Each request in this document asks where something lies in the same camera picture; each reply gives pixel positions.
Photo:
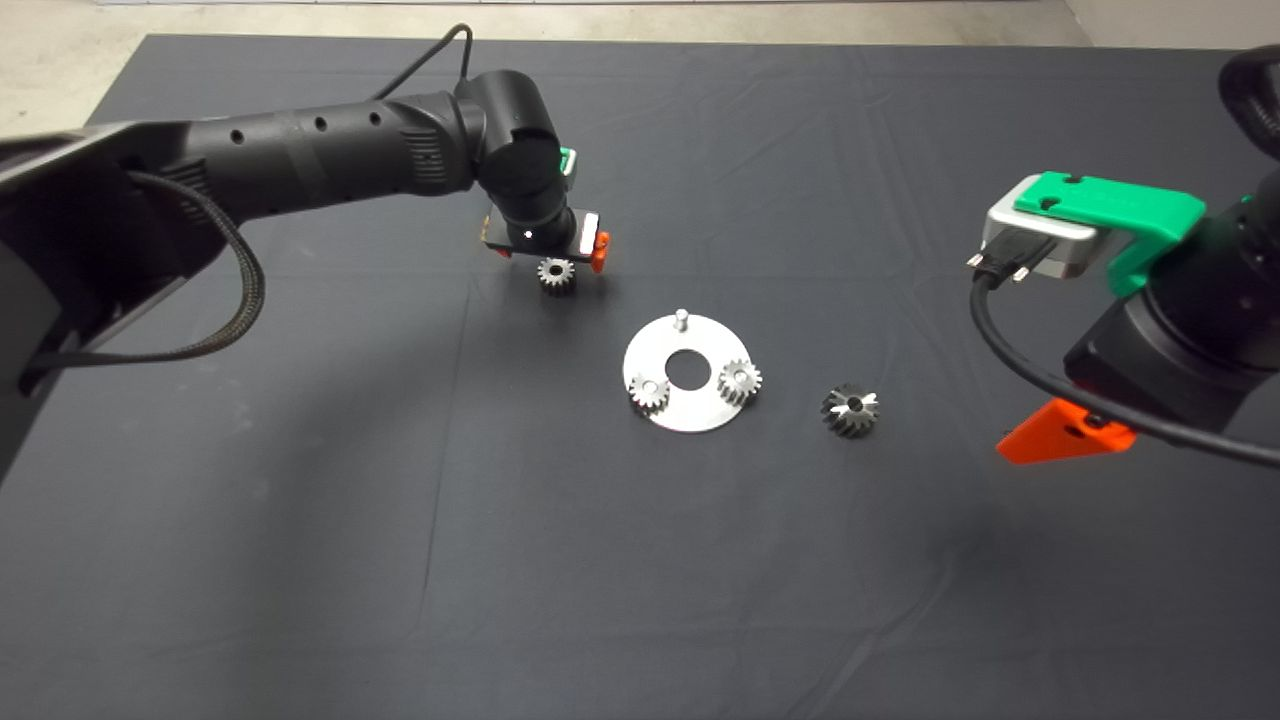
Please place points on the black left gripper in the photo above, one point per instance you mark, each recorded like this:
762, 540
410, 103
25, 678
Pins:
540, 235

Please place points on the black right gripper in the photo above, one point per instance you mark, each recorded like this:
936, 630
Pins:
1150, 385

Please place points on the small steel gear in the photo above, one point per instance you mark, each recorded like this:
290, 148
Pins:
557, 282
648, 392
740, 382

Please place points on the large steel gear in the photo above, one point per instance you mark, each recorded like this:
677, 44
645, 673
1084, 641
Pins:
845, 420

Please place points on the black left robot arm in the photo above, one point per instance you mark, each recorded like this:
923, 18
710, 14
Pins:
300, 150

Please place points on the round metal plate with hole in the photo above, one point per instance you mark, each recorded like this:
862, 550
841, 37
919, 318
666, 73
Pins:
690, 410

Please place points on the dark grey table cloth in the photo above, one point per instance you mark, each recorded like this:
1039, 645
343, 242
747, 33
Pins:
600, 600

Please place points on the silver left camera box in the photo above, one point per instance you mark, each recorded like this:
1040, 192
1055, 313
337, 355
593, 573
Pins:
574, 180

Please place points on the silver camera box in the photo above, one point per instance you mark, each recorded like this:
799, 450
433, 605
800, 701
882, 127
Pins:
1085, 255
574, 180

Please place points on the green left camera mount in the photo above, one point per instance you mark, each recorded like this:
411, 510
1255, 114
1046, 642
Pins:
568, 158

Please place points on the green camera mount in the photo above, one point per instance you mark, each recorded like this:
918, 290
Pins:
568, 158
1120, 205

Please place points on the silver right camera box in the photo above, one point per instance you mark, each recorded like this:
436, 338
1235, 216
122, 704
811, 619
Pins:
1085, 255

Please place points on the green right camera mount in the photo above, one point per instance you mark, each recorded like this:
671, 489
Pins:
1120, 205

